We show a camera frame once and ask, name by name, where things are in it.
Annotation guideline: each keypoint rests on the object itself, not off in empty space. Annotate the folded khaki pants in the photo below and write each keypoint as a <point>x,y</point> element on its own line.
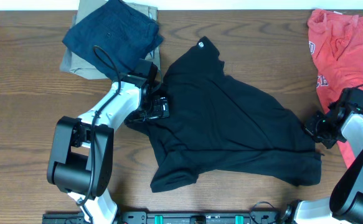
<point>72,63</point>

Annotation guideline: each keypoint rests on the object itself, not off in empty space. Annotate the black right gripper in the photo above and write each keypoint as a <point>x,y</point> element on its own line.
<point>309,126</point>

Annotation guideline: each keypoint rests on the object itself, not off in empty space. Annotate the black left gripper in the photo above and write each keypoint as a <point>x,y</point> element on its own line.
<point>162,111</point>

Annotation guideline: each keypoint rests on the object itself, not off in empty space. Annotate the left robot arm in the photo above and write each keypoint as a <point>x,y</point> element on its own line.
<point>81,157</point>

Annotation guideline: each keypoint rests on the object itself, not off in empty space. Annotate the black t-shirt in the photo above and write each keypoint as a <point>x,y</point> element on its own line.
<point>216,122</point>

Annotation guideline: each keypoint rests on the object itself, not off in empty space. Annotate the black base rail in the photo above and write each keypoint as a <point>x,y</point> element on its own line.
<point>181,217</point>

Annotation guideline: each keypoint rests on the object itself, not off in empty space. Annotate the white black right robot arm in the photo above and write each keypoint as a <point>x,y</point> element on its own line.
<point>345,204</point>

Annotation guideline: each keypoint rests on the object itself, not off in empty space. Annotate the red t-shirt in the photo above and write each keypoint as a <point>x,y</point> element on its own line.
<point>336,47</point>

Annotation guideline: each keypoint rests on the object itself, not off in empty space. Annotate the folded navy blue shorts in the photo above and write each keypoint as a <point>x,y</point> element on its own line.
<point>113,34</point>

